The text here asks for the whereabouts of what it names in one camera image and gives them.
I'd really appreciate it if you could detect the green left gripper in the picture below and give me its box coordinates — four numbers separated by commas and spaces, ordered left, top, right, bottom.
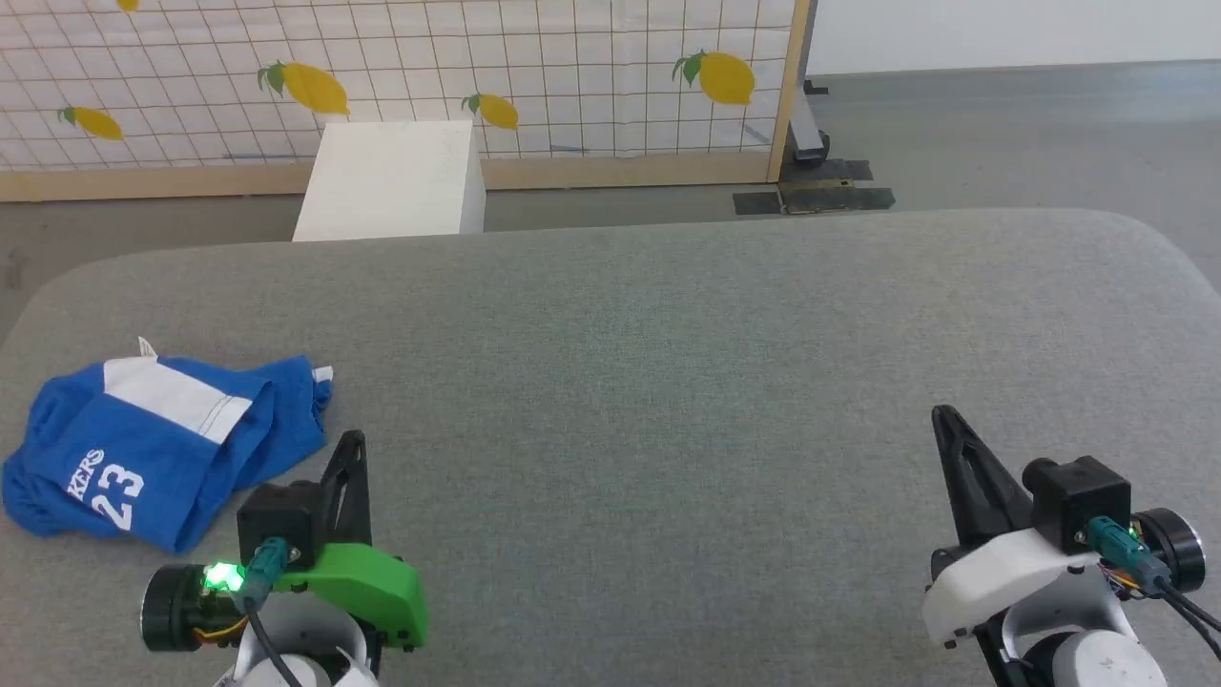
277, 429, 428, 653

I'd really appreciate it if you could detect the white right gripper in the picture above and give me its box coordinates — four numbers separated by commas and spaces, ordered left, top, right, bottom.
922, 405, 1138, 652

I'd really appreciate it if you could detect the blue jersey number 23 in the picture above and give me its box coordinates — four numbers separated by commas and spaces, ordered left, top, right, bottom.
2, 336, 335, 556

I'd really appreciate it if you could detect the white box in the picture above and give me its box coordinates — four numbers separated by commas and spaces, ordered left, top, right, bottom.
292, 120, 486, 242

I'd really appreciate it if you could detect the black metal panel stand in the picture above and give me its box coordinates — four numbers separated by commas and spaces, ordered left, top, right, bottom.
733, 81, 896, 216

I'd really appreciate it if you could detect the lemon print grid panel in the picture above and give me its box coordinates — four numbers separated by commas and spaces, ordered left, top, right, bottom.
0, 0, 812, 203

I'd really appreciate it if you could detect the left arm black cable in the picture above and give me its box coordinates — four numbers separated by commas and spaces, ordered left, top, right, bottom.
234, 537, 308, 687

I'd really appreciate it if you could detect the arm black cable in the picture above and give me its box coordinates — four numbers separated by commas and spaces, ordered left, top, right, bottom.
1087, 518, 1221, 661
234, 537, 308, 687

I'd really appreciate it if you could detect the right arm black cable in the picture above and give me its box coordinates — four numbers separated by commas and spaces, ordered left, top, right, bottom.
1087, 518, 1221, 661

